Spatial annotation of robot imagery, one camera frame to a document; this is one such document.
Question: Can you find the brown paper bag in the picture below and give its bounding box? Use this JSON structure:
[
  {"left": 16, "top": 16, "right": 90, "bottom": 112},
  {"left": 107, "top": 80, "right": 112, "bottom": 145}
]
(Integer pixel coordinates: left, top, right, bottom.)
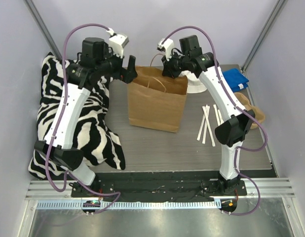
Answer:
[{"left": 127, "top": 66, "right": 188, "bottom": 133}]

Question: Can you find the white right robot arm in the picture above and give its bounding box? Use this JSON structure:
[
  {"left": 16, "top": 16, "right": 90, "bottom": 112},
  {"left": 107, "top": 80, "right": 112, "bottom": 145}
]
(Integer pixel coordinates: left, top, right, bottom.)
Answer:
[{"left": 157, "top": 35, "right": 255, "bottom": 195}]

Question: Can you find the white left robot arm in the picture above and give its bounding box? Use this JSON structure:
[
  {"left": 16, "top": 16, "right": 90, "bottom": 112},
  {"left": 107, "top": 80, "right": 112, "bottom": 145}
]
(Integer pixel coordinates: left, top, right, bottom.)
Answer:
[{"left": 35, "top": 34, "right": 137, "bottom": 197}]

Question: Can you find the white bucket hat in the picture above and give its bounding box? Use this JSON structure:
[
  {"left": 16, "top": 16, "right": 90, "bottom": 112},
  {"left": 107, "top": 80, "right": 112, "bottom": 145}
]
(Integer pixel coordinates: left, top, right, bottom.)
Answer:
[{"left": 180, "top": 71, "right": 207, "bottom": 94}]

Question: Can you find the blue folded cloth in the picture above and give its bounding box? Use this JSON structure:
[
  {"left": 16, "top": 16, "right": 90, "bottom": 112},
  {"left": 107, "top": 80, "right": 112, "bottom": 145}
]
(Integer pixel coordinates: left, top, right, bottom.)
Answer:
[{"left": 223, "top": 68, "right": 249, "bottom": 92}]

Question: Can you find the zebra striped pillow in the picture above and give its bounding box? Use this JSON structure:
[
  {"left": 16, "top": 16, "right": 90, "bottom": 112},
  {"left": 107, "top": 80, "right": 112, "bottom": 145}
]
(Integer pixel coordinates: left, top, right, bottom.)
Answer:
[{"left": 36, "top": 52, "right": 125, "bottom": 170}]

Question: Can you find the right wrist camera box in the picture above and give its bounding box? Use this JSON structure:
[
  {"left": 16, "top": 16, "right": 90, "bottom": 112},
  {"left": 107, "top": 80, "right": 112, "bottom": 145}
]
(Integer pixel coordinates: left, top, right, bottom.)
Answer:
[{"left": 157, "top": 38, "right": 174, "bottom": 61}]

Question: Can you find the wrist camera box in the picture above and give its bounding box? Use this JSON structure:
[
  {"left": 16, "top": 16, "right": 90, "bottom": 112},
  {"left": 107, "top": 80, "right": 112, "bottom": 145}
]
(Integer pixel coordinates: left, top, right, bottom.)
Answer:
[
  {"left": 106, "top": 28, "right": 129, "bottom": 59},
  {"left": 157, "top": 38, "right": 174, "bottom": 61}
]

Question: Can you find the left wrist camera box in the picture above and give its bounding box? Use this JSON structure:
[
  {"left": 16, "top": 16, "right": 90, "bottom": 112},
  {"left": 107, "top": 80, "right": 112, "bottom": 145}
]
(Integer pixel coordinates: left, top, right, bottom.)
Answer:
[{"left": 106, "top": 28, "right": 129, "bottom": 59}]

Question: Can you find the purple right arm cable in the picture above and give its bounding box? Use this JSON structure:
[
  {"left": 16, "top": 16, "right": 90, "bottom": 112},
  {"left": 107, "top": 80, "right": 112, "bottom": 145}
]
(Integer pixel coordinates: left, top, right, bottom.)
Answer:
[{"left": 162, "top": 26, "right": 268, "bottom": 217}]

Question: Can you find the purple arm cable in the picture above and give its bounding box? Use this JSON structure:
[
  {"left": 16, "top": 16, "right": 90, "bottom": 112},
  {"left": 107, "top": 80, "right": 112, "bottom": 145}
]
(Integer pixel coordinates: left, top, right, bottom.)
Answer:
[
  {"left": 45, "top": 23, "right": 121, "bottom": 214},
  {"left": 162, "top": 26, "right": 268, "bottom": 217}
]

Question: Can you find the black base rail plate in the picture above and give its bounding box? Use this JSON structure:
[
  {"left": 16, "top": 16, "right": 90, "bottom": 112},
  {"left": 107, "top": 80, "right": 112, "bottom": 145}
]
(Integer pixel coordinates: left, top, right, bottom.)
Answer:
[{"left": 71, "top": 169, "right": 247, "bottom": 202}]

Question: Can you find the slotted cable duct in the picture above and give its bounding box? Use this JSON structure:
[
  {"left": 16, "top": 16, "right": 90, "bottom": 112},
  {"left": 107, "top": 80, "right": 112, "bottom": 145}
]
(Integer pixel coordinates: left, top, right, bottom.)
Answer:
[{"left": 36, "top": 199, "right": 221, "bottom": 210}]

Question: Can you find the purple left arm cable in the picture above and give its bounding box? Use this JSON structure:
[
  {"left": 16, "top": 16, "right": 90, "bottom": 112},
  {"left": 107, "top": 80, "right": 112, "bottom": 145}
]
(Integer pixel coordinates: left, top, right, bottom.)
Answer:
[{"left": 45, "top": 23, "right": 121, "bottom": 214}]

